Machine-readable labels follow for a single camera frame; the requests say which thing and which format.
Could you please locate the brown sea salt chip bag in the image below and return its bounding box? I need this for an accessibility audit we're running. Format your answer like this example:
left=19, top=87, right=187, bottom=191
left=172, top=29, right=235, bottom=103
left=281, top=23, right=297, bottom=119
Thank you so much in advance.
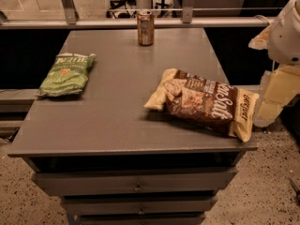
left=144, top=68, right=259, bottom=143

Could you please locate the gold soda can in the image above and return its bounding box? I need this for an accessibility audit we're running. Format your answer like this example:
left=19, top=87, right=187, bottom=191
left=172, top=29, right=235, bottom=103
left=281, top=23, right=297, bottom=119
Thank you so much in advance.
left=137, top=9, right=154, bottom=46

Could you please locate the top grey drawer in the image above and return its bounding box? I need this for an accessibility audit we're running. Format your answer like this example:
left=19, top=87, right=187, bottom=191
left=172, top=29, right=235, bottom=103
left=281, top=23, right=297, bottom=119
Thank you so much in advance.
left=32, top=167, right=237, bottom=196

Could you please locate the green kettle chip bag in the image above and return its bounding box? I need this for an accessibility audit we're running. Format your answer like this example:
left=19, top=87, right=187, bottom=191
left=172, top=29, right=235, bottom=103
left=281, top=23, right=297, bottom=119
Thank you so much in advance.
left=37, top=52, right=96, bottom=98

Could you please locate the metal railing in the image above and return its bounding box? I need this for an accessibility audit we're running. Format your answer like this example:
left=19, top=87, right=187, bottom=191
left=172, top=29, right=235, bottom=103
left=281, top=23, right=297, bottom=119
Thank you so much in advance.
left=0, top=0, right=289, bottom=29

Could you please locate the middle grey drawer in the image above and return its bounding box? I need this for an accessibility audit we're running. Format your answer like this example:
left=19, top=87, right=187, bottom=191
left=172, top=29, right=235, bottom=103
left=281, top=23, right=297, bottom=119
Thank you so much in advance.
left=62, top=196, right=218, bottom=216

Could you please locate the grey drawer cabinet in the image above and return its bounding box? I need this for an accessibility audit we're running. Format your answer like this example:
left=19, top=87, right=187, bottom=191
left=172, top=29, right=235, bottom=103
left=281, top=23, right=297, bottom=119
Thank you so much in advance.
left=7, top=27, right=259, bottom=225

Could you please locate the bottom grey drawer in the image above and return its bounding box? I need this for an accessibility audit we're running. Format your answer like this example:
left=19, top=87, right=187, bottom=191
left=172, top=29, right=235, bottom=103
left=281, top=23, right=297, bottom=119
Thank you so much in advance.
left=79, top=213, right=205, bottom=225

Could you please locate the black office chair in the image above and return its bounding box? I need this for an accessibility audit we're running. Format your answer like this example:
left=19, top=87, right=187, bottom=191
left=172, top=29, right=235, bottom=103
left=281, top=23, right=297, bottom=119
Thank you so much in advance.
left=106, top=0, right=136, bottom=19

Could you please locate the grey drawer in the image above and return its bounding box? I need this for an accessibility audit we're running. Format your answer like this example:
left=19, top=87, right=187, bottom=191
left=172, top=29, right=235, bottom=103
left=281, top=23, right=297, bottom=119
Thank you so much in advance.
left=62, top=196, right=218, bottom=216
left=32, top=167, right=237, bottom=196
left=79, top=213, right=205, bottom=225

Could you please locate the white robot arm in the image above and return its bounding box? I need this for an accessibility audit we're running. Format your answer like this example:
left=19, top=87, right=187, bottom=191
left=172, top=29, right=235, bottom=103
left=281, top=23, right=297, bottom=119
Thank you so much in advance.
left=248, top=0, right=300, bottom=128

